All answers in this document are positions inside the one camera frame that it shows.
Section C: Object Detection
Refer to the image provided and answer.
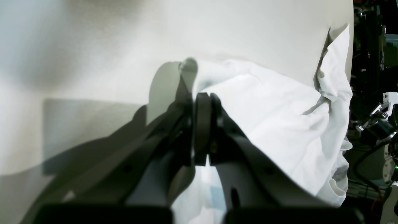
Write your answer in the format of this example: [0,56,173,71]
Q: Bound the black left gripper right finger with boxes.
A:
[194,93,364,224]

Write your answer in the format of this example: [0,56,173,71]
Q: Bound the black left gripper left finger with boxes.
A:
[22,96,195,224]

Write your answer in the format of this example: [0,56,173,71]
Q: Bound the white t-shirt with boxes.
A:
[178,24,353,208]

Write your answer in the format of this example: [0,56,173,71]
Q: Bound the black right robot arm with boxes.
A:
[350,0,397,224]

